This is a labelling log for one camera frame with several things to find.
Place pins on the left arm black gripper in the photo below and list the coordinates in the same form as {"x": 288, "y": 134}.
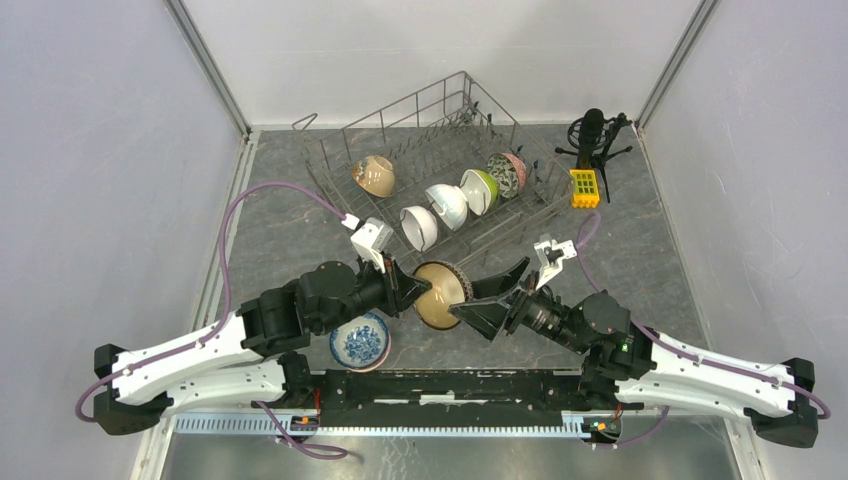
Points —
{"x": 400, "y": 289}

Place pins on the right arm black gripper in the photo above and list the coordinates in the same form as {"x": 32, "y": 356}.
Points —
{"x": 484, "y": 317}

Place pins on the brown rimmed cream bowl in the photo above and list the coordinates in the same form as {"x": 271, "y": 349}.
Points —
{"x": 449, "y": 286}

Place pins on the green and white bowl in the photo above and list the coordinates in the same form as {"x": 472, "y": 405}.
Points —
{"x": 480, "y": 190}

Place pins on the grey wire dish rack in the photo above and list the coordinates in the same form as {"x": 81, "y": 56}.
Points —
{"x": 432, "y": 136}

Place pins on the floral brown patterned bowl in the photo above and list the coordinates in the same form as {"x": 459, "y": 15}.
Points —
{"x": 510, "y": 172}

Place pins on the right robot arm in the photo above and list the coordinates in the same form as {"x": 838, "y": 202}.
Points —
{"x": 627, "y": 364}

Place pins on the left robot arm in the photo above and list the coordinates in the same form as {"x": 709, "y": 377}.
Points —
{"x": 252, "y": 355}

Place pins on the blue floral bowl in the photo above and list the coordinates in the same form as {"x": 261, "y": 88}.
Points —
{"x": 361, "y": 344}

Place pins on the pink bowl under blue bowl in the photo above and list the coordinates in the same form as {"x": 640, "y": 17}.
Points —
{"x": 381, "y": 363}

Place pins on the yellow block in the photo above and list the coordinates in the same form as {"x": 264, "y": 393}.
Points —
{"x": 586, "y": 192}

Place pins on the black microphone on tripod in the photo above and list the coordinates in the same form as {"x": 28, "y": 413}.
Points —
{"x": 593, "y": 135}

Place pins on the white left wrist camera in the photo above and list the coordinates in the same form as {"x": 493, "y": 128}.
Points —
{"x": 369, "y": 238}

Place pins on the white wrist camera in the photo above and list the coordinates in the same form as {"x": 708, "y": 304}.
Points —
{"x": 369, "y": 238}
{"x": 552, "y": 255}

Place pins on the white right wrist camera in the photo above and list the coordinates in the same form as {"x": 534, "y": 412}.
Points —
{"x": 552, "y": 255}

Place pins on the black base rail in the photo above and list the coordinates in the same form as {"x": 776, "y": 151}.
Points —
{"x": 442, "y": 398}

